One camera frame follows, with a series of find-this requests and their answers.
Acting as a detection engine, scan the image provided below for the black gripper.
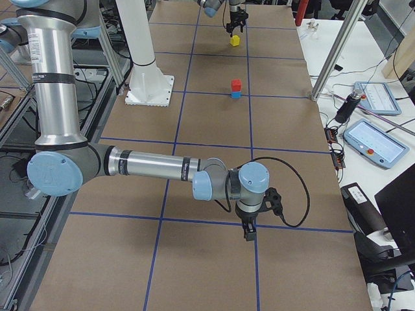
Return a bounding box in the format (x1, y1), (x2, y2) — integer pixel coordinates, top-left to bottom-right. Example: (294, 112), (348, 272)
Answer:
(226, 5), (248, 36)
(235, 207), (258, 241)

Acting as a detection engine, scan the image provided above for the yellow wooden block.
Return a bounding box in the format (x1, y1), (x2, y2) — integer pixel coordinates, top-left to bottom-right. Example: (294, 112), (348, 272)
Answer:
(230, 35), (241, 47)

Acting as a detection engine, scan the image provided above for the red wooden block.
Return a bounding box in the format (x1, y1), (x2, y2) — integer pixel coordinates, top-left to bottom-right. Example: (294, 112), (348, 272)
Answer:
(231, 79), (242, 93)

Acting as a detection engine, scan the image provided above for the blue wooden block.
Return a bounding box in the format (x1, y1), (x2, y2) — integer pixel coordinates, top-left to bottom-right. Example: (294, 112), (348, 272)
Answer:
(231, 91), (241, 98)

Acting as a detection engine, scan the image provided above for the red fire extinguisher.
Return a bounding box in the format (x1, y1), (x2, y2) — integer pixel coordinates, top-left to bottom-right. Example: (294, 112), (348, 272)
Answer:
(295, 0), (309, 27)

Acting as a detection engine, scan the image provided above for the black cylindrical device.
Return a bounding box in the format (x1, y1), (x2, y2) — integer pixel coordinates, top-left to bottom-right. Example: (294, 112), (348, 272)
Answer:
(335, 89), (362, 124)

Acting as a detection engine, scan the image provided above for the black monitor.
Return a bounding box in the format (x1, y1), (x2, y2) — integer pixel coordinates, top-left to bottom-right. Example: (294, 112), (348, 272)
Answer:
(375, 165), (414, 253)

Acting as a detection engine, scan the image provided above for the near teach pendant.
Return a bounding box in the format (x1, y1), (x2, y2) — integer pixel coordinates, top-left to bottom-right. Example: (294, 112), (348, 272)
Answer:
(343, 119), (410, 169)

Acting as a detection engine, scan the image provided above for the teach pendant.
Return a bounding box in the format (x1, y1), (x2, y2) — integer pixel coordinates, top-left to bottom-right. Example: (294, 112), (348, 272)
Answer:
(353, 81), (402, 116)
(343, 119), (410, 169)

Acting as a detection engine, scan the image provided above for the far teach pendant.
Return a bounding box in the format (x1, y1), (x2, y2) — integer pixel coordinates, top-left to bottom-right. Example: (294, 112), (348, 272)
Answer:
(353, 81), (402, 116)

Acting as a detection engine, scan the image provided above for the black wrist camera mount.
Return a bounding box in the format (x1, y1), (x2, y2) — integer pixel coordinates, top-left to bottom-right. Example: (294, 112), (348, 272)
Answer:
(259, 187), (283, 216)

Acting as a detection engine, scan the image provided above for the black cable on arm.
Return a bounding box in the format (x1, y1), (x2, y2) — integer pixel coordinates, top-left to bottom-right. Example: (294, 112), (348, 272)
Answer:
(213, 157), (311, 228)

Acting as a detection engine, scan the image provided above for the white pedestal column with base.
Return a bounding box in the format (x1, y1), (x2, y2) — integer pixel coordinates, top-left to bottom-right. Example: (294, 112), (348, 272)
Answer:
(116, 0), (174, 107)

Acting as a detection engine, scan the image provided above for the aluminium frame post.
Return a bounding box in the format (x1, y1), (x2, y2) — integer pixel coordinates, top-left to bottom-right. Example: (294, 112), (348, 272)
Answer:
(309, 0), (367, 102)

